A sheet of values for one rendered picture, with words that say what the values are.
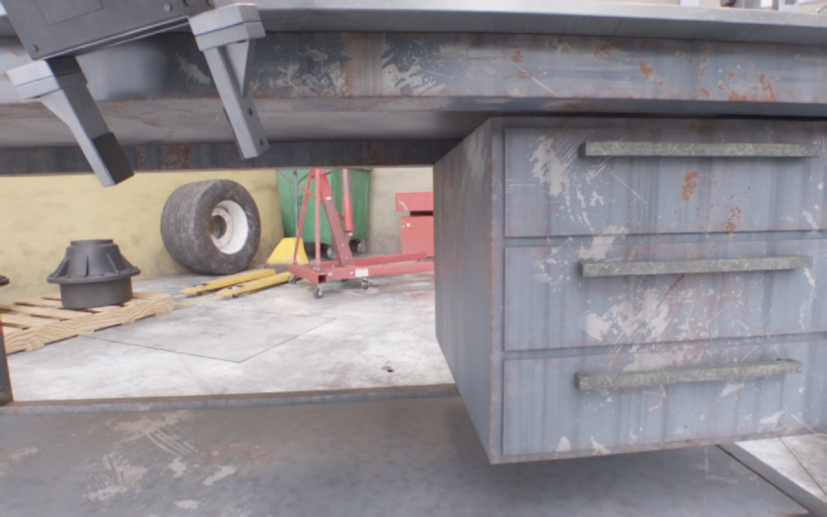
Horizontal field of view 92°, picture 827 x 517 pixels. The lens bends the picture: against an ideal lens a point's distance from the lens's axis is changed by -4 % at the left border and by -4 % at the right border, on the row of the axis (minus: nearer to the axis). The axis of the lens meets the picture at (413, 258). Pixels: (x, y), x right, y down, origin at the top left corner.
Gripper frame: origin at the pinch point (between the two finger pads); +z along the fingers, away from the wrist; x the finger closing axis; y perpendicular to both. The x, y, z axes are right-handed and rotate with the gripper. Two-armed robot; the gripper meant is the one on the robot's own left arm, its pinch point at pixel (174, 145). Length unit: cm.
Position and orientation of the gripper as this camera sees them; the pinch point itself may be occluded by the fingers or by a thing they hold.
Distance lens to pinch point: 40.4
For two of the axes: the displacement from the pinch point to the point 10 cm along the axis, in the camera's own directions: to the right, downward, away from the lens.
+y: 0.8, -5.0, 8.6
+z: 2.0, 8.6, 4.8
